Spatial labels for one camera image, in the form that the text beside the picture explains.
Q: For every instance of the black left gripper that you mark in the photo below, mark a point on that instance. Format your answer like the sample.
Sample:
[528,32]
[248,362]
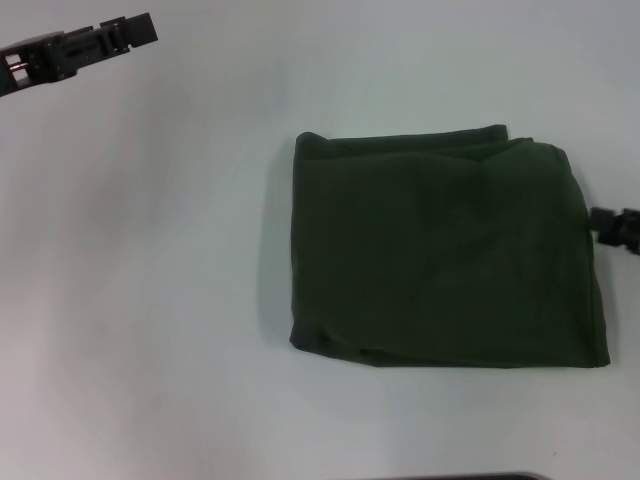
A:
[40,62]

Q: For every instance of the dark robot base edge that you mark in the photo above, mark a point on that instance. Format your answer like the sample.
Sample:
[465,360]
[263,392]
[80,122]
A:
[490,476]

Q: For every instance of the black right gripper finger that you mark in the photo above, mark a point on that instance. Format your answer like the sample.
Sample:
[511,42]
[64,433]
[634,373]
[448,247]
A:
[622,237]
[605,220]

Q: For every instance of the dark green T-shirt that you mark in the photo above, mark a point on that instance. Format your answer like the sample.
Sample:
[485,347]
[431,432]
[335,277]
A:
[440,250]

